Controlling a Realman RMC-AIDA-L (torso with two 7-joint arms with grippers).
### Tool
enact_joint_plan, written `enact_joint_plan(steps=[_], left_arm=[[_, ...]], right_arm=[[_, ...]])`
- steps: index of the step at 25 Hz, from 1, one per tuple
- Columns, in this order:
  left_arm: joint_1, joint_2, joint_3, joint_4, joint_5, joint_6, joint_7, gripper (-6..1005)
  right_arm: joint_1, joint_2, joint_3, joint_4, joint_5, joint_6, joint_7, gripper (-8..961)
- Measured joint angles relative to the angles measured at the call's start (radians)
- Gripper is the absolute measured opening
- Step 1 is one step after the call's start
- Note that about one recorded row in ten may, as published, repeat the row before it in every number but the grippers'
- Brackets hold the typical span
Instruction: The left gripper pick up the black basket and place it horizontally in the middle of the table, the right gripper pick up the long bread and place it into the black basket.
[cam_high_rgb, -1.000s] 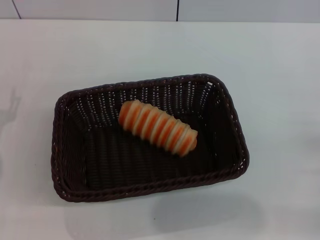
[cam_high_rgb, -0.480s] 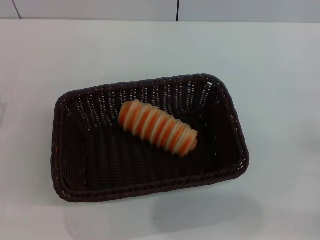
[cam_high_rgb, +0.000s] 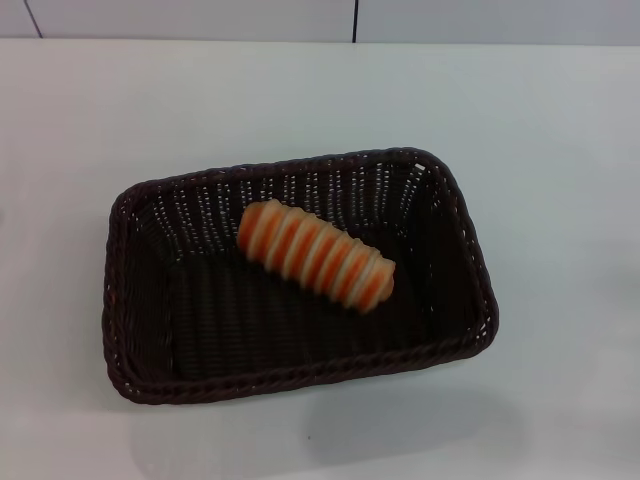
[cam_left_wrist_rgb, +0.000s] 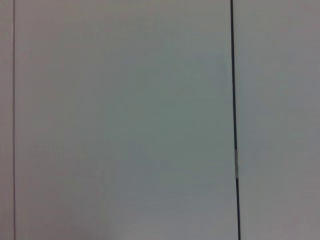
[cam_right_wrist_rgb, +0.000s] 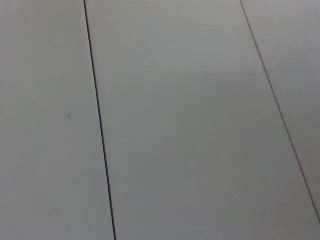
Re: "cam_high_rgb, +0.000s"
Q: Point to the orange striped bread roll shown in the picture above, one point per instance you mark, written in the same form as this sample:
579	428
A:
317	257

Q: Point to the dark brown woven basket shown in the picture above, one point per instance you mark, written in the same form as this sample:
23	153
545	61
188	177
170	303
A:
280	320

